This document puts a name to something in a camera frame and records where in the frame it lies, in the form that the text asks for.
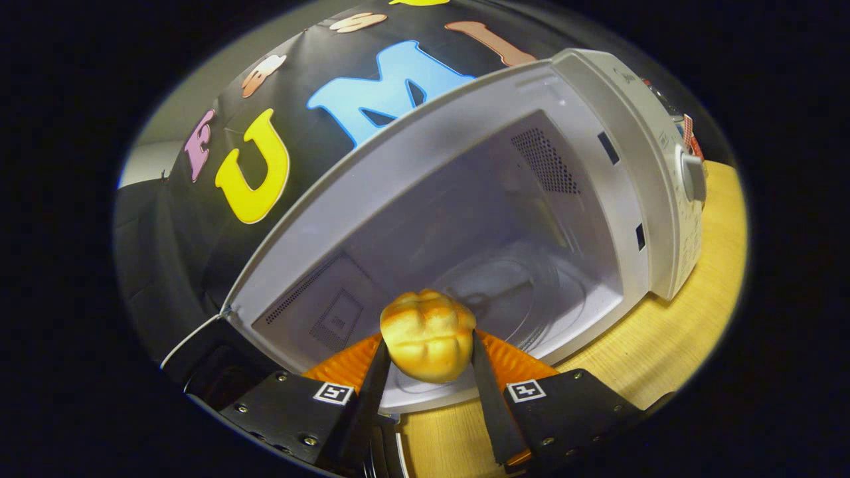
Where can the glass turntable plate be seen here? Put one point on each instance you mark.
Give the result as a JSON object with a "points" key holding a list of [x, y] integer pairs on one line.
{"points": [[538, 299]]}

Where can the red checked straw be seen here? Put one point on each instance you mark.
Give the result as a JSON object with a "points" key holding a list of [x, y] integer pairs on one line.
{"points": [[688, 129]]}

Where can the white microwave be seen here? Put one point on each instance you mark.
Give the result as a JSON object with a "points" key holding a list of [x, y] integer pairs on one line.
{"points": [[431, 133]]}

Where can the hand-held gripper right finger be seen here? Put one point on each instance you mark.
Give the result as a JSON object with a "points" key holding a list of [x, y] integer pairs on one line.
{"points": [[490, 405]]}

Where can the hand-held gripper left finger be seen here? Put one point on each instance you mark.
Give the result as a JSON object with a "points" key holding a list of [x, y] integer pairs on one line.
{"points": [[368, 411]]}

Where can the golden bread bun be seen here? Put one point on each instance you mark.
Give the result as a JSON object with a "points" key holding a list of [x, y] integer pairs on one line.
{"points": [[428, 335]]}

